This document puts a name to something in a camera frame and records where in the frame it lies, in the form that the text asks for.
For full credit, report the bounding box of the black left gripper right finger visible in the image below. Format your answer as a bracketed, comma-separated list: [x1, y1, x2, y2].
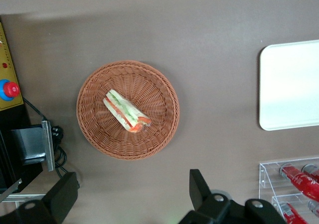
[179, 169, 232, 224]

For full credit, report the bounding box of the black power cable with plug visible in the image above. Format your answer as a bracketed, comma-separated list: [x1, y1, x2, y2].
[22, 97, 68, 180]

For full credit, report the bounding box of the red emergency stop button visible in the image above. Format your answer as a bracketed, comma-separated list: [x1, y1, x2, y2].
[0, 79, 20, 102]

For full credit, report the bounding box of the black countertop machine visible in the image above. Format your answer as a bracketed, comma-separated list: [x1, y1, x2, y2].
[0, 14, 55, 195]

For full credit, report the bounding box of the grey metal bar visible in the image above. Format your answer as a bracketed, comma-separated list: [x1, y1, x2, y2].
[0, 178, 48, 210]

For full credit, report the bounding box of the yellow control panel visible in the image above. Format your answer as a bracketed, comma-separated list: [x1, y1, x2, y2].
[0, 22, 24, 111]

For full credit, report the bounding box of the red cola bottle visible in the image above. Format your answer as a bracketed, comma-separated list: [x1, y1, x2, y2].
[280, 164, 319, 203]
[301, 164, 319, 185]
[278, 201, 309, 224]

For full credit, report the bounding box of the round brown wicker basket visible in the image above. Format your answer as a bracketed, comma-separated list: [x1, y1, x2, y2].
[76, 60, 180, 161]

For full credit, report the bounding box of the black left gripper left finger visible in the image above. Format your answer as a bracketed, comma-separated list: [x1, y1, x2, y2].
[14, 171, 80, 224]

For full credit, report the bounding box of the triangle sandwich with tomato lettuce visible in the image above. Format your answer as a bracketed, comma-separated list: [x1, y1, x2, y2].
[103, 89, 152, 133]

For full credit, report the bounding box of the clear acrylic bottle rack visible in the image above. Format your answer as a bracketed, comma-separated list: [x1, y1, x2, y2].
[258, 156, 319, 224]

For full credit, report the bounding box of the cream plastic serving tray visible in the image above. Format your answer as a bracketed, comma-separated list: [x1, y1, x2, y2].
[259, 39, 319, 131]

